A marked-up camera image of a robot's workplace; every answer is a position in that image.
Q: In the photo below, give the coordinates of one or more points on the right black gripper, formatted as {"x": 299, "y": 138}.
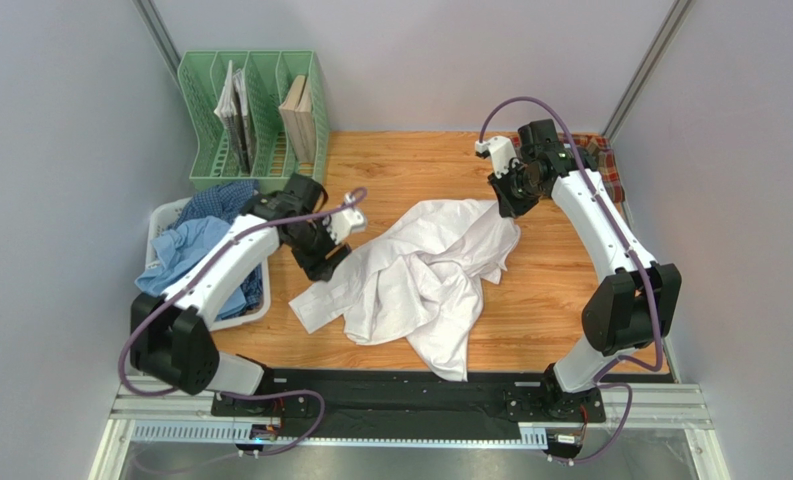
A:
{"x": 509, "y": 197}

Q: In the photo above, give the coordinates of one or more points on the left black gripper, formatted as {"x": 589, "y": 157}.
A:
{"x": 319, "y": 268}

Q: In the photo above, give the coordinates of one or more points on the white long sleeve shirt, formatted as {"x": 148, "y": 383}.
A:
{"x": 421, "y": 281}

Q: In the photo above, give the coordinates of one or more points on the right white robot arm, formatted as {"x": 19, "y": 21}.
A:
{"x": 634, "y": 303}

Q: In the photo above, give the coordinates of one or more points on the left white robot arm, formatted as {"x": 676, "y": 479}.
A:
{"x": 171, "y": 337}

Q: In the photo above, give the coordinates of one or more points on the folded red plaid shirt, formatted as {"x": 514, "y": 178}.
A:
{"x": 593, "y": 147}

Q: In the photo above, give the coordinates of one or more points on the dark blue checked shirt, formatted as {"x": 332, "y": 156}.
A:
{"x": 224, "y": 202}

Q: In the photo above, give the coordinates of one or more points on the light blue crumpled shirt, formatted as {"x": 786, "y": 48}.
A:
{"x": 180, "y": 249}

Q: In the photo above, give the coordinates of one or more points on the beige books in organizer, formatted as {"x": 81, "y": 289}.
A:
{"x": 297, "y": 114}

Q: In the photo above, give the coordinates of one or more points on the green plastic file organizer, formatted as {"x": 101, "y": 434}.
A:
{"x": 268, "y": 75}

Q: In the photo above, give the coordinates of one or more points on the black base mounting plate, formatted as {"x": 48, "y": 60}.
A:
{"x": 412, "y": 405}

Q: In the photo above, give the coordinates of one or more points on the white laundry basket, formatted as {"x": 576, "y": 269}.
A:
{"x": 253, "y": 313}

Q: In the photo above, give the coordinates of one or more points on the magazines in organizer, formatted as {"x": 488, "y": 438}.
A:
{"x": 234, "y": 113}

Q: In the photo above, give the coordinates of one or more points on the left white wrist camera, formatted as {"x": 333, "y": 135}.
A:
{"x": 346, "y": 222}

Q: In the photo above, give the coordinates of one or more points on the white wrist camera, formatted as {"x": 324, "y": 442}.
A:
{"x": 346, "y": 222}
{"x": 500, "y": 150}

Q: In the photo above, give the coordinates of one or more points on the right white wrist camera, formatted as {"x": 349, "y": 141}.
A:
{"x": 500, "y": 150}

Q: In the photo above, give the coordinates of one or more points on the aluminium frame rail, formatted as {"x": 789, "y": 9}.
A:
{"x": 655, "y": 428}

